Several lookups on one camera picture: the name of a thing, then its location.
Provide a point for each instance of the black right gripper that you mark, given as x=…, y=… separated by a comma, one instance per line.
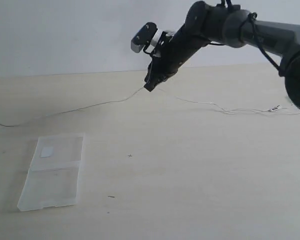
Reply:
x=173, y=55

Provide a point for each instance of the white wired earphones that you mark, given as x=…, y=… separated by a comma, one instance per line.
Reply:
x=278, y=109

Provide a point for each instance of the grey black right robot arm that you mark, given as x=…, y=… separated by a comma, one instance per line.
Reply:
x=228, y=25

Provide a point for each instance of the clear plastic open case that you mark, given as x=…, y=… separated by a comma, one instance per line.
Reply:
x=54, y=172

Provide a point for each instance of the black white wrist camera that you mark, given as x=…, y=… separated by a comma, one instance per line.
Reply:
x=150, y=39

